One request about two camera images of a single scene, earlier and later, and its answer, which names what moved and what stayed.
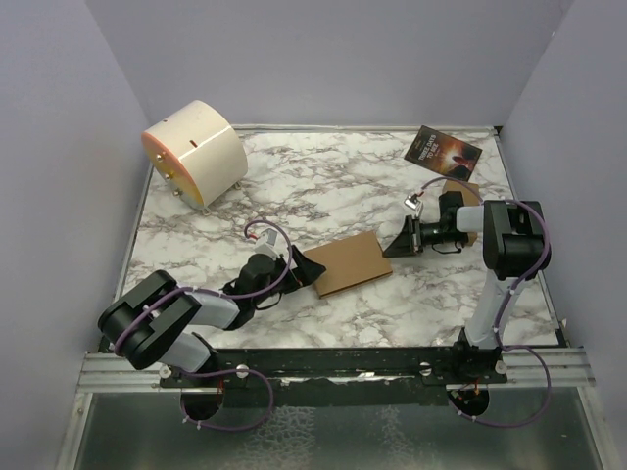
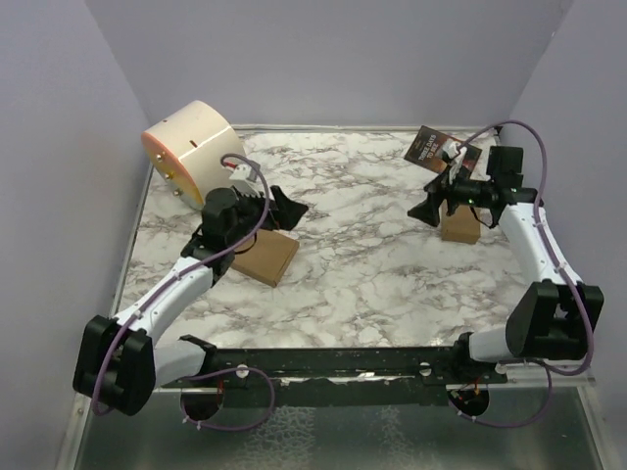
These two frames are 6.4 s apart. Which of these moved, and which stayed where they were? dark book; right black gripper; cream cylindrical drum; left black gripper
Moved: right black gripper; left black gripper
Stayed: dark book; cream cylindrical drum
